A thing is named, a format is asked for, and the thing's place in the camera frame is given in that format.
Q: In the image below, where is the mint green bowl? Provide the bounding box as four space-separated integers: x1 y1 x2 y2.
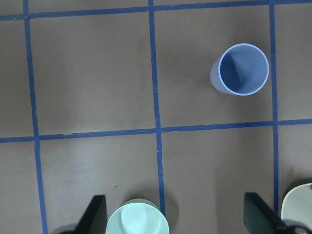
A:
105 198 170 234

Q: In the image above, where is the cream white toaster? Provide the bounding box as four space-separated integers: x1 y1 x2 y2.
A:
281 183 312 230

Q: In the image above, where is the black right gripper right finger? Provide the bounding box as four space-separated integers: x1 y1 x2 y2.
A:
244 192 288 234

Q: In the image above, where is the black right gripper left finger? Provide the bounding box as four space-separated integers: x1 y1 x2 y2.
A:
75 195 107 234

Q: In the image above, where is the blue cup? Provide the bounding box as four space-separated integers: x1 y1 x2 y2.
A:
210 43 270 96

